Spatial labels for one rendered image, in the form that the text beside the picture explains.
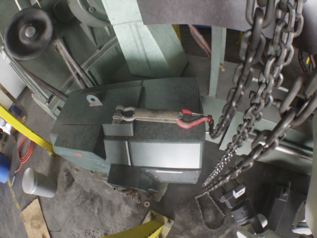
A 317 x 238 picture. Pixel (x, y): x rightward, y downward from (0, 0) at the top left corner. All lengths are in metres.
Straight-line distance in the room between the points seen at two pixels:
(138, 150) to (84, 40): 0.92
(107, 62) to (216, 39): 0.91
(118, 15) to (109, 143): 0.69
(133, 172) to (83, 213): 1.19
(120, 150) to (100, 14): 0.80
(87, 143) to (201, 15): 0.66
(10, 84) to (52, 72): 5.06
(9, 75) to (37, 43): 5.18
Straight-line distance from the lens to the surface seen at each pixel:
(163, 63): 0.89
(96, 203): 1.52
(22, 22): 0.88
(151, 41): 0.84
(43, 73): 1.02
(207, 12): 0.62
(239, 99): 0.17
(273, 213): 1.25
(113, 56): 1.30
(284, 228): 1.37
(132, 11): 0.81
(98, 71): 1.20
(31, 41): 0.84
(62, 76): 1.07
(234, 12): 0.60
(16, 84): 6.06
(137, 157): 0.50
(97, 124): 0.55
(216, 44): 0.66
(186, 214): 1.25
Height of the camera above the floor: 1.24
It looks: 54 degrees down
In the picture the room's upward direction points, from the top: 20 degrees counter-clockwise
